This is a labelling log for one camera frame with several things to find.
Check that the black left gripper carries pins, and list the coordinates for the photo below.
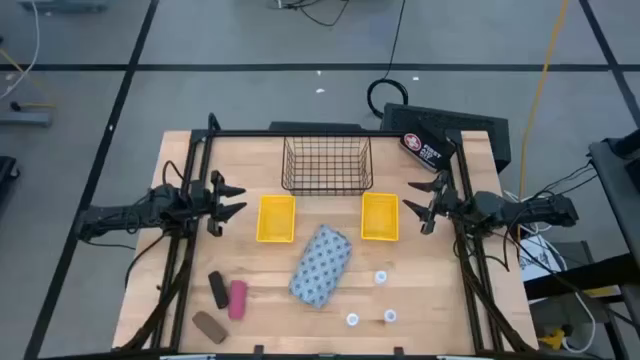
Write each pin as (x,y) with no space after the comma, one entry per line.
(207,202)

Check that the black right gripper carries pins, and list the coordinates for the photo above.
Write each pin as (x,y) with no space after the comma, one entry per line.
(445,202)

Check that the black bandage roll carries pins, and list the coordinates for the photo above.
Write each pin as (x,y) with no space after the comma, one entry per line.
(218,290)

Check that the pink bandage roll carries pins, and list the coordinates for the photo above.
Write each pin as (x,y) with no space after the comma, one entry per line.
(237,300)

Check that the grey patterned fabric pouch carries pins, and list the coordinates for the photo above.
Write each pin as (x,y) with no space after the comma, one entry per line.
(320,265)

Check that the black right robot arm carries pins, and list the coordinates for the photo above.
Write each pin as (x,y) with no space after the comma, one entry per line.
(525,210)

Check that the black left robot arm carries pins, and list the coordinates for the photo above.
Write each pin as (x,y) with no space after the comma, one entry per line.
(115,215)

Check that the yellow plastic bin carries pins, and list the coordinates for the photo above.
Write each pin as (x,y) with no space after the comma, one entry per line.
(275,220)
(380,217)

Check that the black first aid kit bag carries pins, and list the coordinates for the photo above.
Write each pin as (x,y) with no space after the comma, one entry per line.
(425,150)

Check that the black perforated computer case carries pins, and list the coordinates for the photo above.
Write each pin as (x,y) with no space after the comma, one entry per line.
(475,130)

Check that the black flat box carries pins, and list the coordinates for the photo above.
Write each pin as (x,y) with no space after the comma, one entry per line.
(315,126)

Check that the white printed bag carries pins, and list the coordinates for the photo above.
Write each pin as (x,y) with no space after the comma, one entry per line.
(535,260)

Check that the black metal beam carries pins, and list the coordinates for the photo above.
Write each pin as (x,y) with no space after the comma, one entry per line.
(575,280)

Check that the black side cart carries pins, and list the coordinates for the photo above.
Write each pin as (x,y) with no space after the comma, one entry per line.
(615,180)

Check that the yellow power plug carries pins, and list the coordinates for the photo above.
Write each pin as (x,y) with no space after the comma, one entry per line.
(555,341)

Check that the grey metal floor bar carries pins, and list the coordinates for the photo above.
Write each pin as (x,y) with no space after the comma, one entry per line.
(25,119)
(65,6)

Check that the black metal table frame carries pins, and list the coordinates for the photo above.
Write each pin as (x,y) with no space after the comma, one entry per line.
(300,133)

